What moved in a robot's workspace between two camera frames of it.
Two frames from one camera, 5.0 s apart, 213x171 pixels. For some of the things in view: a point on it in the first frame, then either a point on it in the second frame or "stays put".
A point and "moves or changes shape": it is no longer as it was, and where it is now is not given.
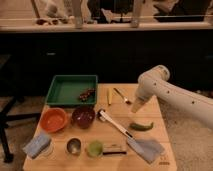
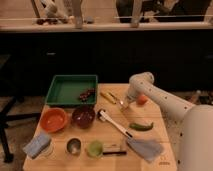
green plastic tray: (73, 89) stays put
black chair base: (7, 116) stays put
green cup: (94, 148) stays put
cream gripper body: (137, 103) -> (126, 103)
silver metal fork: (125, 98) -> (118, 100)
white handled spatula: (103, 116) stays put
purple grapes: (89, 92) stays put
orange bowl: (53, 119) stays put
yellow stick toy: (110, 94) moves or changes shape
